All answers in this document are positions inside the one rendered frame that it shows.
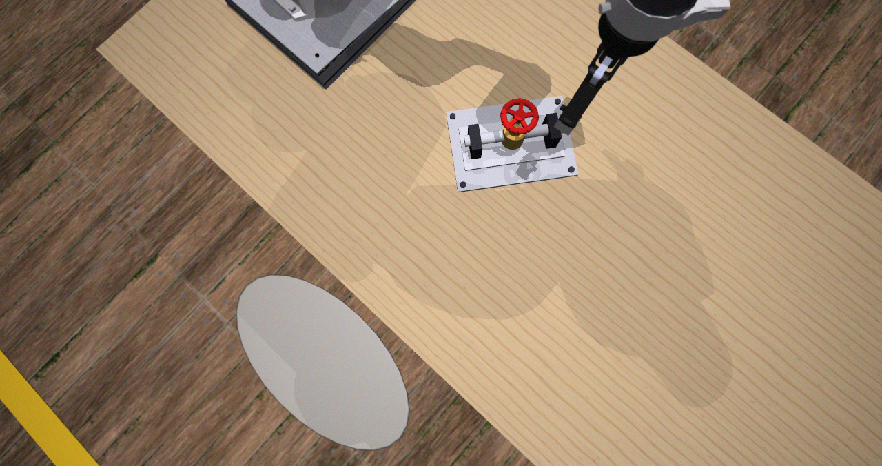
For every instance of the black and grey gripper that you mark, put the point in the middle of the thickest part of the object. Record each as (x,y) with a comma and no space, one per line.
(614,48)

